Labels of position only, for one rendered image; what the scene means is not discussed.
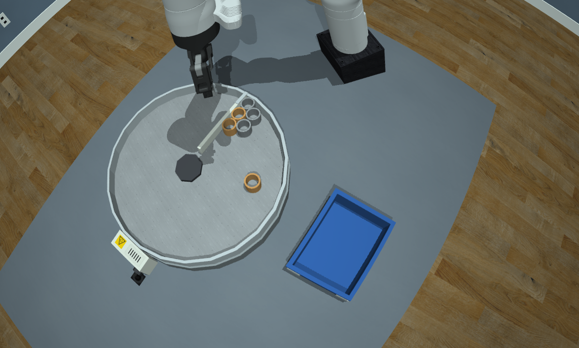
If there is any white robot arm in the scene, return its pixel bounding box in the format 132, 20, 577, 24
162, 0, 368, 54

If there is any blue open crate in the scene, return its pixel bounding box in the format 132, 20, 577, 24
286, 188, 396, 302

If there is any grey metal bushing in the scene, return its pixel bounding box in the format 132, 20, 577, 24
240, 97, 255, 112
236, 119, 252, 138
246, 108, 261, 126

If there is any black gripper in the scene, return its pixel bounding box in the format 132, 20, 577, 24
171, 22, 220, 98

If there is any bronze bushing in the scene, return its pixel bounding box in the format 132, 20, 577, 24
222, 118, 237, 136
244, 173, 261, 193
231, 107, 246, 122

